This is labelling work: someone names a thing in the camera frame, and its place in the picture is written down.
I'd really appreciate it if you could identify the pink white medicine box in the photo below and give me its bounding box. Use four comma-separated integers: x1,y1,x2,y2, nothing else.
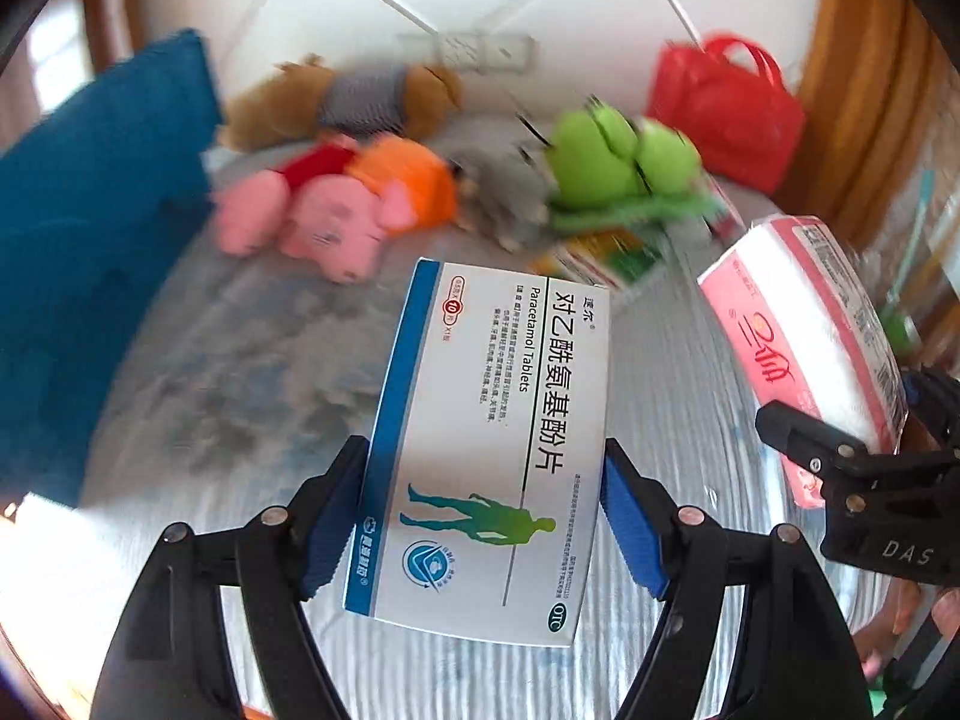
696,213,911,511

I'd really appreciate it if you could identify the white blue medicine box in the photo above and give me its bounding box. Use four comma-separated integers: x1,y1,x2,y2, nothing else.
345,260,610,647

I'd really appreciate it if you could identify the green frog plush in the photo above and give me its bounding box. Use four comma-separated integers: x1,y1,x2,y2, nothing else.
519,96,721,238

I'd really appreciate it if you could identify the grey plush toy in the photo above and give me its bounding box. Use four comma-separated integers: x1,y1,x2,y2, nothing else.
446,146,555,254

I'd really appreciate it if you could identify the pink pig plush red dress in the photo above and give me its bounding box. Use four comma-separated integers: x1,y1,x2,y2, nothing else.
213,135,359,257

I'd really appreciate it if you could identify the pink pig plush orange dress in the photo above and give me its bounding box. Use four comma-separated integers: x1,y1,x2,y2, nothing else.
278,131,461,286

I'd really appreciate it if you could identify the person's right hand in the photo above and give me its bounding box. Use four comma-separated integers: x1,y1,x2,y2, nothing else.
853,578,958,681

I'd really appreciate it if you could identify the small pink white box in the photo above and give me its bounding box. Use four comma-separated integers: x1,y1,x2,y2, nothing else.
704,176,745,245

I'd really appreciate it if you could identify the green yellow medicine box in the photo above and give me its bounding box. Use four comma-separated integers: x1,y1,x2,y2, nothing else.
529,229,662,293

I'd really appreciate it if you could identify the red plastic toy case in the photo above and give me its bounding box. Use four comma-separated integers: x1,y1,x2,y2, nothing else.
646,32,805,195

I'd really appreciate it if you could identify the blue plastic storage crate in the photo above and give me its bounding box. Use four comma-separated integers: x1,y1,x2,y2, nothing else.
2,29,221,505

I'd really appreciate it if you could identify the brown bear plush striped shirt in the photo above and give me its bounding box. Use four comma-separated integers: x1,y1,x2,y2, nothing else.
218,54,462,153

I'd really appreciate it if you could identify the teal broom handle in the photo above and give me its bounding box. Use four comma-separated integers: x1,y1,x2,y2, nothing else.
880,167,935,312

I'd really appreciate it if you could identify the white wall socket panel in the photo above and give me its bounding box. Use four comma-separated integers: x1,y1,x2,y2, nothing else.
397,32,537,75

